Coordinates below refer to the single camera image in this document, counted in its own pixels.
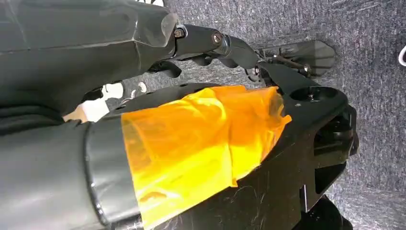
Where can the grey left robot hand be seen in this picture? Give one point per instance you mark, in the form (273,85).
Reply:
(63,47)

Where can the white plastic piece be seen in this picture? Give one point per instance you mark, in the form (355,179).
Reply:
(95,108)

